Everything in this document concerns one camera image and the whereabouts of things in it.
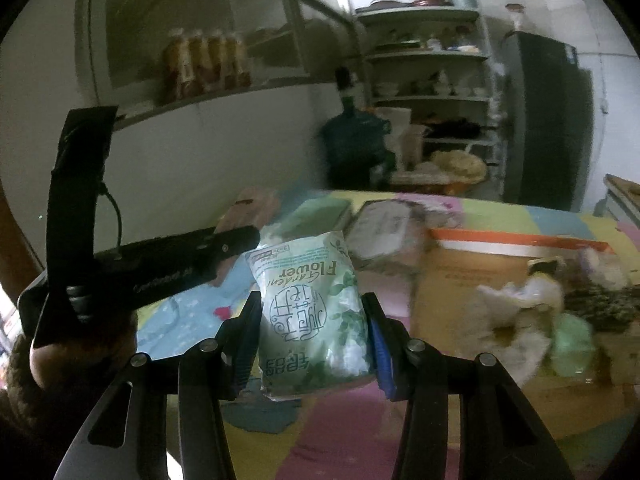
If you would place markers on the leopard print cloth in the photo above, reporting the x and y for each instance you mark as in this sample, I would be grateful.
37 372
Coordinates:
600 305

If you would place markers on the light green soft bundle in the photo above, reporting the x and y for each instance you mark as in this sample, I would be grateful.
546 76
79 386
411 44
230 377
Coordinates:
572 342

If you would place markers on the blue water jug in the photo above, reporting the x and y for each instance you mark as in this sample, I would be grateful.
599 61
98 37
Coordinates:
357 145

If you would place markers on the cardboard box with orange edge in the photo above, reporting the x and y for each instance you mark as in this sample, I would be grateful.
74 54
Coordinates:
450 290

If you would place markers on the wooden kitchen counter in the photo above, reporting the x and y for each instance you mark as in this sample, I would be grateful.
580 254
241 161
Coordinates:
625 195

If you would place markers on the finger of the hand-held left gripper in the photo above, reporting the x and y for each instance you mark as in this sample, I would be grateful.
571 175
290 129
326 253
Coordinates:
237 242

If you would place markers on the black water pump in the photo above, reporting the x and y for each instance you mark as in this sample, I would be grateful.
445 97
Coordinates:
345 87

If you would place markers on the black wok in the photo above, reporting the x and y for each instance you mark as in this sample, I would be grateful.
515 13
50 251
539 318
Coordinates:
455 129

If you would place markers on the pink rolled towel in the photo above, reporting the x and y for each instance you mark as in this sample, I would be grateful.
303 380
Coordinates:
250 212

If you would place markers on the beige sack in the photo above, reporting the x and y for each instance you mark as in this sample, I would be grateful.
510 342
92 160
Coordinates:
400 135

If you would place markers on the clear packet with teal cloth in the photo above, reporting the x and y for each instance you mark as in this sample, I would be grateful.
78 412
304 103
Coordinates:
260 412

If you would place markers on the white floral cloth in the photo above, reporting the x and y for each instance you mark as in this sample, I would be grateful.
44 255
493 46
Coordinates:
520 310

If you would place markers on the woven basket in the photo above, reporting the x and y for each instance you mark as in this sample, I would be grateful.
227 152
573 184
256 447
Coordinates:
425 182

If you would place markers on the large white tissue pack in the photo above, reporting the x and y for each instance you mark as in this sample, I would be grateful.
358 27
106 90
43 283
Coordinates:
385 235

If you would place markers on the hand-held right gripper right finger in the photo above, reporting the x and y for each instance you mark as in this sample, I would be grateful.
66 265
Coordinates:
382 360

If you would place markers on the white ceramic dishes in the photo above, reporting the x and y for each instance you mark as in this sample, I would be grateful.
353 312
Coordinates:
440 85

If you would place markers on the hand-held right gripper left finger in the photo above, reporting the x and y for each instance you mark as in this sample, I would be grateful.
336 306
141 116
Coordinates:
247 345

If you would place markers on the glass window frame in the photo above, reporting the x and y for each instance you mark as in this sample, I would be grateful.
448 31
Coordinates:
200 10

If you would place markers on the person's left forearm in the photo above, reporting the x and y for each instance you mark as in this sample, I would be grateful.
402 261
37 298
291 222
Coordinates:
20 400

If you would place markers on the white metal shelf rack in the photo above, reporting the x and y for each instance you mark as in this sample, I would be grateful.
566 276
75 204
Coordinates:
425 60

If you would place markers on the person's left hand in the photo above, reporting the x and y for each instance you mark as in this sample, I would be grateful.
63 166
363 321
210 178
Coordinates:
85 355

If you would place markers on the dark grey refrigerator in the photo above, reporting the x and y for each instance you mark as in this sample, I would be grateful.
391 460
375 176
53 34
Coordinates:
545 120

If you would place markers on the green floral tissue pack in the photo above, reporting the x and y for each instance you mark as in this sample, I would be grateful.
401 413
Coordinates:
310 310

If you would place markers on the bag of yellow food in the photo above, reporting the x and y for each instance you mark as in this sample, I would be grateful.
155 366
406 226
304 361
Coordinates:
460 165

